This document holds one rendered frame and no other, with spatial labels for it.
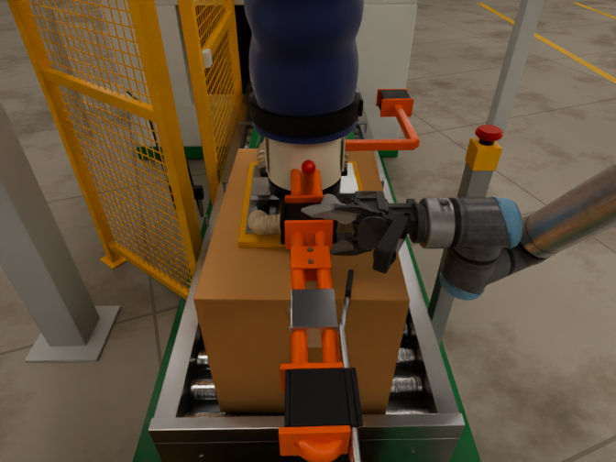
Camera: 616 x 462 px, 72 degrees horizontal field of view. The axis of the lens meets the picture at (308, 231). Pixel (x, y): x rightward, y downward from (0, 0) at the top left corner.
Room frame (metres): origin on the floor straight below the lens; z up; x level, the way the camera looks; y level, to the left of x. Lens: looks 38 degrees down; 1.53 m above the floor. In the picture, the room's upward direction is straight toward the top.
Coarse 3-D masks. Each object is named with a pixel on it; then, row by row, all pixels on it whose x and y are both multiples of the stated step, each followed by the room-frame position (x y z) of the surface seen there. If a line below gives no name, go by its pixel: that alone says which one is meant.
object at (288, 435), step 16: (288, 368) 0.29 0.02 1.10; (304, 368) 0.29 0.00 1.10; (320, 368) 0.29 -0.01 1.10; (336, 368) 0.29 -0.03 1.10; (288, 384) 0.27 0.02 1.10; (304, 384) 0.27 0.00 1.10; (320, 384) 0.27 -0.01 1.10; (336, 384) 0.27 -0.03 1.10; (288, 400) 0.25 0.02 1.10; (304, 400) 0.25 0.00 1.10; (320, 400) 0.25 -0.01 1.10; (336, 400) 0.25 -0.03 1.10; (288, 416) 0.23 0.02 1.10; (304, 416) 0.23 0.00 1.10; (320, 416) 0.23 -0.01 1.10; (336, 416) 0.23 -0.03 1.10; (288, 432) 0.21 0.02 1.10; (304, 432) 0.21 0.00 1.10; (320, 432) 0.21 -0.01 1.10; (336, 432) 0.21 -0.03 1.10; (288, 448) 0.21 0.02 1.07
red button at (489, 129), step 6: (480, 126) 1.08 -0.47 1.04; (486, 126) 1.08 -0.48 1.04; (492, 126) 1.08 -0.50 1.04; (480, 132) 1.06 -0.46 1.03; (486, 132) 1.05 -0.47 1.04; (492, 132) 1.05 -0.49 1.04; (498, 132) 1.05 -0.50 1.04; (480, 138) 1.05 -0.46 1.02; (486, 138) 1.04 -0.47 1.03; (492, 138) 1.03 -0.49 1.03; (498, 138) 1.04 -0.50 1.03; (486, 144) 1.05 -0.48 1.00; (492, 144) 1.05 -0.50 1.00
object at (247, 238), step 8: (248, 168) 1.00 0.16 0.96; (256, 168) 0.98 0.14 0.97; (248, 176) 0.94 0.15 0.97; (256, 176) 0.94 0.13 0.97; (264, 176) 0.91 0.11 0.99; (248, 184) 0.90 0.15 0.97; (248, 192) 0.87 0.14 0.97; (248, 200) 0.84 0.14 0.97; (256, 200) 0.83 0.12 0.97; (264, 200) 0.79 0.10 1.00; (272, 200) 0.83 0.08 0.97; (248, 208) 0.79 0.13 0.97; (256, 208) 0.79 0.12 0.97; (264, 208) 0.77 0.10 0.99; (272, 208) 0.79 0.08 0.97; (248, 216) 0.76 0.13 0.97; (240, 224) 0.74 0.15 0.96; (240, 232) 0.71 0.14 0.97; (248, 232) 0.71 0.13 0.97; (240, 240) 0.69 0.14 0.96; (248, 240) 0.69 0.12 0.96; (256, 240) 0.69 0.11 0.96; (264, 240) 0.69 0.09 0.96; (272, 240) 0.69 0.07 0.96
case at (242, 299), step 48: (240, 192) 0.89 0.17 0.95; (240, 288) 0.56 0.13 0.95; (288, 288) 0.56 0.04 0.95; (336, 288) 0.56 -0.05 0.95; (384, 288) 0.56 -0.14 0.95; (240, 336) 0.54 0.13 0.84; (288, 336) 0.54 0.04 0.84; (384, 336) 0.53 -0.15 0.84; (240, 384) 0.54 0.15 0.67; (384, 384) 0.53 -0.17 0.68
